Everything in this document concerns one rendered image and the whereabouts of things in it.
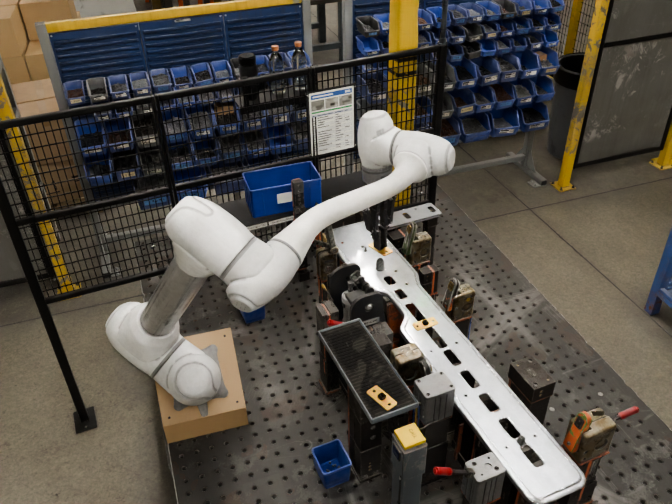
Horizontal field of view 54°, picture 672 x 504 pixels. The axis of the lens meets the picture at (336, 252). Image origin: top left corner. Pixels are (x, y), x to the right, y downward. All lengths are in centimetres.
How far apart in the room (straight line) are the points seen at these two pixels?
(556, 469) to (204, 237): 110
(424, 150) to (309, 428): 106
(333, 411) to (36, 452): 161
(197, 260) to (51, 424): 209
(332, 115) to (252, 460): 145
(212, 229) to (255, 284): 16
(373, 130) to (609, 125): 346
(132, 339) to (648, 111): 422
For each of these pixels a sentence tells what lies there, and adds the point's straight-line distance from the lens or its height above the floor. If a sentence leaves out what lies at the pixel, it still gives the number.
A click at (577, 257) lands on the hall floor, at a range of 442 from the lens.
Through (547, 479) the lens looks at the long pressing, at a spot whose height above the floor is 100.
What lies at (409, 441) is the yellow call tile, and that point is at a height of 116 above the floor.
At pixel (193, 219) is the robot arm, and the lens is 155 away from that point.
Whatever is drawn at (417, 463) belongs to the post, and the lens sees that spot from 176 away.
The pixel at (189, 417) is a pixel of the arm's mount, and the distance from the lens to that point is 229.
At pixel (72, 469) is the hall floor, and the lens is 333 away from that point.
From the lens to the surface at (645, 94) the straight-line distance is 526.
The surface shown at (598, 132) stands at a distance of 511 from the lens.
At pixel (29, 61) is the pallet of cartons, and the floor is 70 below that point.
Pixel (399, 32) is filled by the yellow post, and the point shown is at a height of 162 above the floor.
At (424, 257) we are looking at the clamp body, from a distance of 261.
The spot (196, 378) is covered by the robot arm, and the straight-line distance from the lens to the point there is 201.
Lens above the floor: 250
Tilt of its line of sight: 36 degrees down
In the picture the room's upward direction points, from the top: 2 degrees counter-clockwise
